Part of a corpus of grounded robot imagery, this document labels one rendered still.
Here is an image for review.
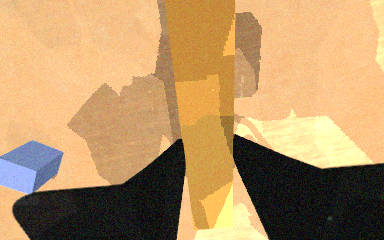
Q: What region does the blue rectangular block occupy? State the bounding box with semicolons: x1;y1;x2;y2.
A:
0;140;64;194

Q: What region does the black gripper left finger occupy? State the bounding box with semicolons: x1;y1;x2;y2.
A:
12;139;186;240

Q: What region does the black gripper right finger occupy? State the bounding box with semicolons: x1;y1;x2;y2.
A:
233;134;384;240

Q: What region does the orange bar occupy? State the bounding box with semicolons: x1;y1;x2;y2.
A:
165;0;235;230

